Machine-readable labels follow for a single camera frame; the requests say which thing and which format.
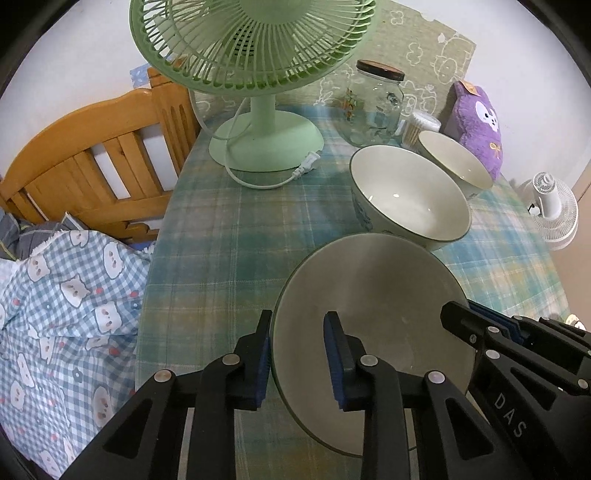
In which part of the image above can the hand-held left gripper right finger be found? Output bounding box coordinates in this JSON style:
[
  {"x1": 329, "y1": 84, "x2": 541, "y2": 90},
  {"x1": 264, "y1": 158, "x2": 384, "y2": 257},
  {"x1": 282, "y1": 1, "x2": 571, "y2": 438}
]
[{"x1": 322, "y1": 311, "x2": 522, "y2": 480}]

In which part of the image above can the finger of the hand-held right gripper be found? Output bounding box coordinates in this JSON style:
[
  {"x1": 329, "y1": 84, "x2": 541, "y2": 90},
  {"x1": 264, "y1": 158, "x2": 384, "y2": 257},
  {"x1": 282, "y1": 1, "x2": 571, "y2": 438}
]
[
  {"x1": 467, "y1": 300, "x2": 591, "y2": 361},
  {"x1": 441, "y1": 301, "x2": 497, "y2": 348}
]

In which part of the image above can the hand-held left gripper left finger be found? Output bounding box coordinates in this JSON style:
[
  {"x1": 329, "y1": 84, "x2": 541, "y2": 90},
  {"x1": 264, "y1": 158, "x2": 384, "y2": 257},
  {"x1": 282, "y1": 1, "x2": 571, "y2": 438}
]
[{"x1": 60, "y1": 309, "x2": 273, "y2": 480}]

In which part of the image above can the grey floral ceramic bowl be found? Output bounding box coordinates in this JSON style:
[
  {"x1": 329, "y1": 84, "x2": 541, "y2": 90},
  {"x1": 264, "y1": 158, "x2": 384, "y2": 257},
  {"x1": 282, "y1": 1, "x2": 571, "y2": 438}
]
[
  {"x1": 349, "y1": 145, "x2": 472, "y2": 252},
  {"x1": 418, "y1": 130, "x2": 495, "y2": 200},
  {"x1": 271, "y1": 233, "x2": 476, "y2": 459}
]

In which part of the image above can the white clip fan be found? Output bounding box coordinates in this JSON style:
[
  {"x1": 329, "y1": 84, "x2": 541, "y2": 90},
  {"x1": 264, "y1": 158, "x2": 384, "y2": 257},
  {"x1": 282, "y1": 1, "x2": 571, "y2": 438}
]
[{"x1": 526, "y1": 172, "x2": 579, "y2": 251}]

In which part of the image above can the beige door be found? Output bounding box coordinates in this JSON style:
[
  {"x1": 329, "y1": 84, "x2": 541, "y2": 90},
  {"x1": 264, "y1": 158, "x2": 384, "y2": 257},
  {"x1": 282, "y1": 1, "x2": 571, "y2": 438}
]
[{"x1": 570, "y1": 157, "x2": 591, "y2": 199}]

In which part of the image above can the blue checked printed blanket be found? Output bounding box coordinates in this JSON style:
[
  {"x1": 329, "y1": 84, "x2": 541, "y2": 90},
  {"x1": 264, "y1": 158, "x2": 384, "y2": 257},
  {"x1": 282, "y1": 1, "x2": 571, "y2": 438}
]
[{"x1": 0, "y1": 228, "x2": 153, "y2": 478}]

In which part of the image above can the purple plush bunny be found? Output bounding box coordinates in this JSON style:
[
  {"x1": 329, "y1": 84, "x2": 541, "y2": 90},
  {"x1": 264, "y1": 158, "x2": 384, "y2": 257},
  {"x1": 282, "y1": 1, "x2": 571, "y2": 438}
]
[{"x1": 442, "y1": 80, "x2": 504, "y2": 182}]

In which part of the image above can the cotton swab container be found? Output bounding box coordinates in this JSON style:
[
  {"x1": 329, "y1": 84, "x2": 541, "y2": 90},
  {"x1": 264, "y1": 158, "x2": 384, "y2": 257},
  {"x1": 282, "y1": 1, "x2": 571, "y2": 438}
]
[{"x1": 399, "y1": 111, "x2": 443, "y2": 149}]

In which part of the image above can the glass jar with dark lid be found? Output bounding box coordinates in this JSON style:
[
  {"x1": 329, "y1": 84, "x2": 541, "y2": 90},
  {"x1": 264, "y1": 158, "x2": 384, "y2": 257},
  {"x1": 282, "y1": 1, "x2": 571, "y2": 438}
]
[{"x1": 335, "y1": 60, "x2": 406, "y2": 147}]

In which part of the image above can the green desk fan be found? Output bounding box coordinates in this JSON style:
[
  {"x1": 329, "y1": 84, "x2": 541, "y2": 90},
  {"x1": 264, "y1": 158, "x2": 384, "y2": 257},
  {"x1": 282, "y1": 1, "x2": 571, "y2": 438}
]
[{"x1": 129, "y1": 0, "x2": 379, "y2": 172}]

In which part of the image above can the grey cloth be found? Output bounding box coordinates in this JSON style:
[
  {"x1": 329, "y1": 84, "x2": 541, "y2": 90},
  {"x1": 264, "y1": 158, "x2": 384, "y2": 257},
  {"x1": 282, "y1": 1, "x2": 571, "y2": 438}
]
[{"x1": 0, "y1": 208, "x2": 88, "y2": 264}]

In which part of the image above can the green printed mat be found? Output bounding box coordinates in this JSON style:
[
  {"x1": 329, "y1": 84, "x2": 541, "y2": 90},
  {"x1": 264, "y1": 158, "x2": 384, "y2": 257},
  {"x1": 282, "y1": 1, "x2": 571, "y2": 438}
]
[{"x1": 302, "y1": 0, "x2": 477, "y2": 132}]

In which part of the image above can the wooden headboard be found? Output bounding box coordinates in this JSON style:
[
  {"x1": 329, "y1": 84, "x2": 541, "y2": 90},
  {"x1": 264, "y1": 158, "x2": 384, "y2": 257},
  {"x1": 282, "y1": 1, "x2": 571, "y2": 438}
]
[{"x1": 0, "y1": 67, "x2": 201, "y2": 243}]

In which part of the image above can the pale green fan cable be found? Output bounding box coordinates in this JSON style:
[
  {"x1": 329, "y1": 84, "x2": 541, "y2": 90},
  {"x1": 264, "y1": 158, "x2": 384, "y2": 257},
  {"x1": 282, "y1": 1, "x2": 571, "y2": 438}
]
[{"x1": 224, "y1": 99, "x2": 321, "y2": 190}]

